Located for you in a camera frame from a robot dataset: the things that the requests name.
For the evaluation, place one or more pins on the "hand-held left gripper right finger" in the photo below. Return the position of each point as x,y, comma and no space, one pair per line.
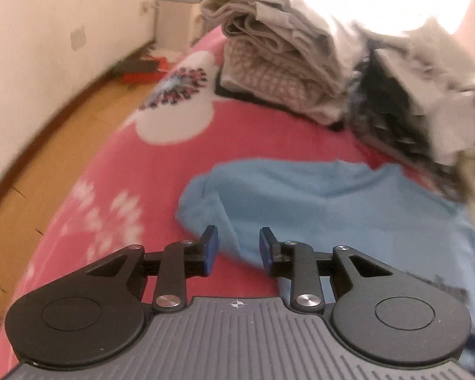
266,251

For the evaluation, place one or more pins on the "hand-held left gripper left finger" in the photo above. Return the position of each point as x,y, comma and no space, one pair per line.
211,251

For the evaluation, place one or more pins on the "light blue shirt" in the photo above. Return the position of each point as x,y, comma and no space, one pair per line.
320,213

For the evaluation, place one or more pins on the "pink floral blanket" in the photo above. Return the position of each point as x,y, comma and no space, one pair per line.
142,154

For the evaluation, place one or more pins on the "black and white patterned cloth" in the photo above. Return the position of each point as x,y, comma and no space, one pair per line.
392,126

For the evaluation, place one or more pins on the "folded beige cloth stack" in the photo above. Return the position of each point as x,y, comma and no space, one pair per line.
281,67

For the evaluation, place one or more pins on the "red floor clutter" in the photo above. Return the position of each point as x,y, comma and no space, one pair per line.
142,75

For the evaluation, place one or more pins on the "wall socket plate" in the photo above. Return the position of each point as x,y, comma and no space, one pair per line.
78,38

